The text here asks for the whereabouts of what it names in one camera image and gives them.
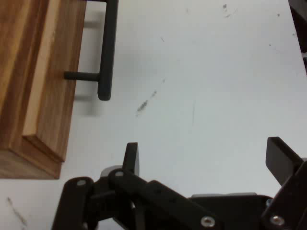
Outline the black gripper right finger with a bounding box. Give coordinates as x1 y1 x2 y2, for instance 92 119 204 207
260 136 307 230

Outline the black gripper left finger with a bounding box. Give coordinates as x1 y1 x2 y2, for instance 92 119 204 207
51 142 224 230

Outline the black bar drawer handle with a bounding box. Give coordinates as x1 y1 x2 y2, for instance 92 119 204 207
63 0 119 102

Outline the dark black object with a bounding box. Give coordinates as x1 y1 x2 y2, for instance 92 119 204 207
287 0 307 75

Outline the wooden cabinet body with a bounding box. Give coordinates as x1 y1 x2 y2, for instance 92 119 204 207
0 0 62 180

